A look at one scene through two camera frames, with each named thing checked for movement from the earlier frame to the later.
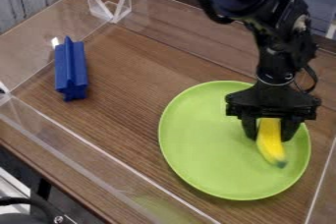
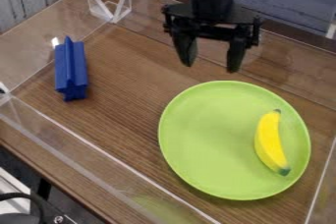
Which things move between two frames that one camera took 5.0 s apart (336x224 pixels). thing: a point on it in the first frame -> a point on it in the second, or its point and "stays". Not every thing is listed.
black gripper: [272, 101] -> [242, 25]
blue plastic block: [70, 69] stays
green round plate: [208, 152] stays
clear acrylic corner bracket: [109, 10] stays
